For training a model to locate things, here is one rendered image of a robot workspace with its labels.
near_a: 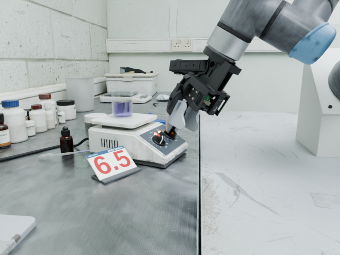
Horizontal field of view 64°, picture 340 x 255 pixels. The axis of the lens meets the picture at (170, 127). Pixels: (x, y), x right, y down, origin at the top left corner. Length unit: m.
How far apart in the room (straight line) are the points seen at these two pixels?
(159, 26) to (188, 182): 1.67
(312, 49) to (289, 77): 1.61
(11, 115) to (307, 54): 0.72
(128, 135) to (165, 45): 1.48
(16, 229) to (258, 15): 0.49
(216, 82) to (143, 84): 1.18
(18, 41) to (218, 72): 0.85
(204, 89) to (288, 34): 0.17
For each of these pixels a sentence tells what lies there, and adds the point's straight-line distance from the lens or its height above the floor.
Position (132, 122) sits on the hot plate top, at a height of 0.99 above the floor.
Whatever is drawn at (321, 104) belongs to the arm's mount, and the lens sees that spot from 0.72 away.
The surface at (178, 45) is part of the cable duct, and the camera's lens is 2.00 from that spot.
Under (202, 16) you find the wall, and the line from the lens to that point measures 2.07.
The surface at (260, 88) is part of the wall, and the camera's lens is 2.11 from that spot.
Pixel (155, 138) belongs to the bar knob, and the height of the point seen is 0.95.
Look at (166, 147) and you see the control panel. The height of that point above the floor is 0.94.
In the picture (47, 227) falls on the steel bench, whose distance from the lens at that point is 0.43.
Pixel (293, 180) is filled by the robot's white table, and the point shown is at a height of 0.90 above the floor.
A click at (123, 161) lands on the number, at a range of 0.58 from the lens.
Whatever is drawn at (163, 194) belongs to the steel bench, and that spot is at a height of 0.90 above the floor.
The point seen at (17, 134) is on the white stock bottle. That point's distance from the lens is 0.86.
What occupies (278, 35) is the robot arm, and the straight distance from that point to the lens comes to 0.54.
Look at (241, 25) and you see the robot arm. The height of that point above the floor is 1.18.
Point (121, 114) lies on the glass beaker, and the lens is 0.65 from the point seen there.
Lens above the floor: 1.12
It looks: 13 degrees down
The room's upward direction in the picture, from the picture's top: straight up
